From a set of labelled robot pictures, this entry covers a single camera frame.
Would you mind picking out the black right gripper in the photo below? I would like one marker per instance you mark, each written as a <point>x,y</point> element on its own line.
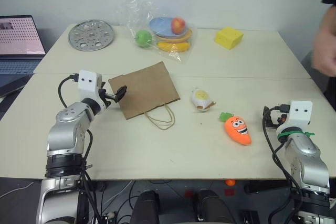
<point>280,119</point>

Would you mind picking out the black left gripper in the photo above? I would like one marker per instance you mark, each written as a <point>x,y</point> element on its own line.
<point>104,97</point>

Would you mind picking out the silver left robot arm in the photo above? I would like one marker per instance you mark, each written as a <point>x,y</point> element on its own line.
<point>65,132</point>

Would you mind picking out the person's bare forearm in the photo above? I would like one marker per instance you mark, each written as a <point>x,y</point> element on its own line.
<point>330,18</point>

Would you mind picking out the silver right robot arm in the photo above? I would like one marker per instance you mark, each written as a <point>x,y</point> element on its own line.
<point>307,161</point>

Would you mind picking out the brown paper bag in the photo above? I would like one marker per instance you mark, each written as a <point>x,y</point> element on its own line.
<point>144,90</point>

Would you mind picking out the clear plastic bag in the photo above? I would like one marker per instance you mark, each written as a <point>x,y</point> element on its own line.
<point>181,51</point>

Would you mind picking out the person's bare hand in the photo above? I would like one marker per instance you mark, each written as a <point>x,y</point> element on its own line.
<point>325,51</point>

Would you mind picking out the green zip tie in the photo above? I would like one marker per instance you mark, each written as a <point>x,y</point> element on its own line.
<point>290,133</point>

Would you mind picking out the orange carrot plush toy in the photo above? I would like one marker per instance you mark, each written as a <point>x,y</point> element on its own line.
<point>237,129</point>

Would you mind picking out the green toy apple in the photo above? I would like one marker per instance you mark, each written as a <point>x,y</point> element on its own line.
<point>143,38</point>

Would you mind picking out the round perforated metal steamer plate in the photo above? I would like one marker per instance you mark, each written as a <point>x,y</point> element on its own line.
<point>90,35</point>

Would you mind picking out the blue plate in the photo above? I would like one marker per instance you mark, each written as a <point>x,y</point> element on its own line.
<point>161,27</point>

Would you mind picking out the small orange ball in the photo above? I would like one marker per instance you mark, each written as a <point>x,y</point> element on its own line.
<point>230,182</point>

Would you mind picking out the white plush toy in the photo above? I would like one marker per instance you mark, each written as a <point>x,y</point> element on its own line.
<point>200,99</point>

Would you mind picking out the orange plate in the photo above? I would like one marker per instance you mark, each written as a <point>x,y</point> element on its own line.
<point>183,38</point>

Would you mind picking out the red toy apple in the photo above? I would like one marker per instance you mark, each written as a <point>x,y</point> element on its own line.
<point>178,25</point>

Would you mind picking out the yellow cheese block toy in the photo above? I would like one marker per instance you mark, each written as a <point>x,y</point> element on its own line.
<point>229,37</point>

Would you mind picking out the dark rounded shape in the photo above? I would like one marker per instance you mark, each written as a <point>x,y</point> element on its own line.
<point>212,207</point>
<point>145,208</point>

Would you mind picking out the open laptop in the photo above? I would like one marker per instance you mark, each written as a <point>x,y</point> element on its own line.
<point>18,40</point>

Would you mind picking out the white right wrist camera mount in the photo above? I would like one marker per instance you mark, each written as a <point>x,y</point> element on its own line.
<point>298,115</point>

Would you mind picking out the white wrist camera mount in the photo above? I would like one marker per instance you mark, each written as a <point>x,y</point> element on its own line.
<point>298,115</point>
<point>88,83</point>

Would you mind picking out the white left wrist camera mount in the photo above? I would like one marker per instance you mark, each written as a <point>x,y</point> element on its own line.
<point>88,83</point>

